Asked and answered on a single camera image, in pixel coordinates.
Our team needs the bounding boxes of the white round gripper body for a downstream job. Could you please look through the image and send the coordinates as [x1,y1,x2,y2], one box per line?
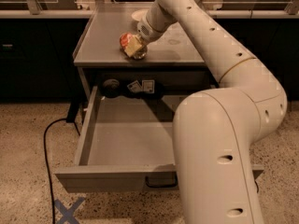
[137,1,177,43]

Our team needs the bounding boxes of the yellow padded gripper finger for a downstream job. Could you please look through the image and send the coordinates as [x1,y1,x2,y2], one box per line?
[123,33,145,58]

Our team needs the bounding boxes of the red coke can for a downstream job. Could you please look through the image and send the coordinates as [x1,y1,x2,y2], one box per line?
[120,33,148,60]

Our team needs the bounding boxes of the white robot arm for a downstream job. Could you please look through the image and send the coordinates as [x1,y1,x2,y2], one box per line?
[125,0,287,224]

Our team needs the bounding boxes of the open grey top drawer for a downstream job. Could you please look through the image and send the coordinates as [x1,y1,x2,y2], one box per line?
[55,89,258,193]

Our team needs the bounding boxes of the white ceramic bowl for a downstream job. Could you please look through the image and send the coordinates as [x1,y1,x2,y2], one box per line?
[131,9,148,21]

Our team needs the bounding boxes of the grey metal cabinet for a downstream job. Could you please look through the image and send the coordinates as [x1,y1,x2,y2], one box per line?
[74,3,217,96]

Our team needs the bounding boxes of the black round device with labels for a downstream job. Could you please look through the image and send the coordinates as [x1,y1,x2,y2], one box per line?
[100,78,164,99]

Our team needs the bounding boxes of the blue tape cross mark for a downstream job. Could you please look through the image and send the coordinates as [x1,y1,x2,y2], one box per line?
[54,197,85,224]

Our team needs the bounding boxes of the black cable on left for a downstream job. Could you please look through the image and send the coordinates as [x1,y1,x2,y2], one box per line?
[42,118,81,224]

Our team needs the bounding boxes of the metal drawer handle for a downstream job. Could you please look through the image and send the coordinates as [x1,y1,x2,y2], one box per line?
[145,175,178,189]

